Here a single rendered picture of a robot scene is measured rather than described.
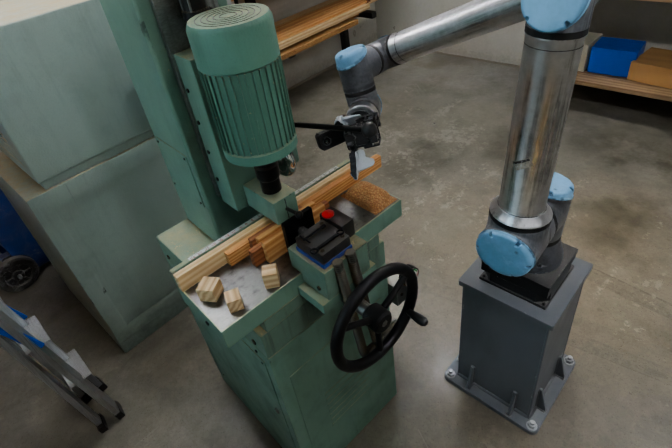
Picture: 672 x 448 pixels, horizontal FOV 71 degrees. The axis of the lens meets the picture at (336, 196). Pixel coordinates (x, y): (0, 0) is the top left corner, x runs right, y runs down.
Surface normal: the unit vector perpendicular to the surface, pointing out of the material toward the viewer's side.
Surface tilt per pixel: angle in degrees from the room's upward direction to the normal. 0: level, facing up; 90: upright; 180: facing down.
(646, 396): 0
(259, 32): 90
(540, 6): 80
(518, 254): 92
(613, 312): 0
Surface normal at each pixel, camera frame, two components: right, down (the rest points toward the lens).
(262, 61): 0.73, 0.33
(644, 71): -0.75, 0.46
